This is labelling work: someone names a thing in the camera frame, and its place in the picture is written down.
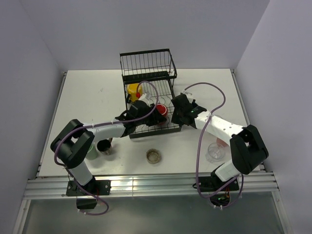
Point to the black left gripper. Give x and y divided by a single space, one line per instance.
156 118

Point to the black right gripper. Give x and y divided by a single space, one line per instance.
175 120

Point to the red mug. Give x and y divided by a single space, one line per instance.
163 110

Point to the yellow ceramic mug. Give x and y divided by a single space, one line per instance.
132 91

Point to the black wire dish rack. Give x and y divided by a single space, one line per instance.
158 67

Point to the black metal mug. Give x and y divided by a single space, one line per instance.
105 146

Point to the green plastic cup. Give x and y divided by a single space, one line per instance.
92 152

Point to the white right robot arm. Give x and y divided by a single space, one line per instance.
247 147

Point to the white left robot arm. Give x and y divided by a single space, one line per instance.
73 142

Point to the small brown glass jar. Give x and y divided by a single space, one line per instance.
153 156

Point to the clear glass front right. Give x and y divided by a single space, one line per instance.
215 152

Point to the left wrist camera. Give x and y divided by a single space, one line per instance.
146 98

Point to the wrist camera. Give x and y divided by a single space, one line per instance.
188 95
146 98

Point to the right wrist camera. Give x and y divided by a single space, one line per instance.
188 95

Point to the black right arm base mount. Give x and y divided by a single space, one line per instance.
209 185

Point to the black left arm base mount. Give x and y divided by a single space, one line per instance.
96 187

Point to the aluminium frame rail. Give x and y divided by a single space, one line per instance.
144 185

